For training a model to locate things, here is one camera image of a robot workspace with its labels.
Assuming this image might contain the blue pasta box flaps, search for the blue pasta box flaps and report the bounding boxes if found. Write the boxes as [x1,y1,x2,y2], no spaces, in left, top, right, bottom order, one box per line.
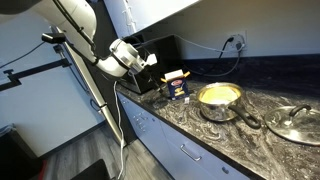
[161,69,190,100]

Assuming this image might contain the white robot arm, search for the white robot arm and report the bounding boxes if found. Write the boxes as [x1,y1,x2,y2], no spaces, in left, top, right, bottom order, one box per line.
[0,0,146,77]

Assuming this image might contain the stainless steel microwave oven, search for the stainless steel microwave oven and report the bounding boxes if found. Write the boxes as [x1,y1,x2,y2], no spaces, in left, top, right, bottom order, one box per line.
[121,34,183,95]

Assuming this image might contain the grey lower cabinet drawers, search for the grey lower cabinet drawers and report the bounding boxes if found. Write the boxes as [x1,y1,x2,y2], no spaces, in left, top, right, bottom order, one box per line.
[118,93,250,180]

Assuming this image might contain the white upper cabinet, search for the white upper cabinet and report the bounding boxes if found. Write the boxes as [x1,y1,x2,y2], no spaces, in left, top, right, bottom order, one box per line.
[103,0,200,38]

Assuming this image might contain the silver tripod pole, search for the silver tripod pole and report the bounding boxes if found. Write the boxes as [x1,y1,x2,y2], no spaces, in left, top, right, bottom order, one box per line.
[49,24,128,146]

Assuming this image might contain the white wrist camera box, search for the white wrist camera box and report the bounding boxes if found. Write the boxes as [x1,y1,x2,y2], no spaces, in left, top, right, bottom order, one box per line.
[146,54,157,66]

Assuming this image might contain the white hanging cable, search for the white hanging cable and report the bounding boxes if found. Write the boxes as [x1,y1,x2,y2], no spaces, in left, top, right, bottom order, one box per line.
[113,80,127,180]

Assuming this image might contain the steel saucepan black handle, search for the steel saucepan black handle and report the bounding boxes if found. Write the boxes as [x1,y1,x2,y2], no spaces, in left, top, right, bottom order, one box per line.
[197,82,261,129]

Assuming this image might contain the black power cable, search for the black power cable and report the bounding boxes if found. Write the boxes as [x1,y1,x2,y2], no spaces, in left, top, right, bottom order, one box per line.
[186,35,246,78]

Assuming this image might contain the white wall power outlet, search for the white wall power outlet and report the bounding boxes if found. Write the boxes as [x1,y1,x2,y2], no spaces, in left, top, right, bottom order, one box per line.
[226,31,247,51]

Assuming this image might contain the black camera on stand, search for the black camera on stand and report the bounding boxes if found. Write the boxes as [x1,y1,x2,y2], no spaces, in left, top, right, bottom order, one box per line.
[41,33,66,44]

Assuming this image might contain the glass pot lid black handle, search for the glass pot lid black handle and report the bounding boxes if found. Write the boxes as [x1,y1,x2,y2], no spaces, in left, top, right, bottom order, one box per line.
[264,104,320,146]

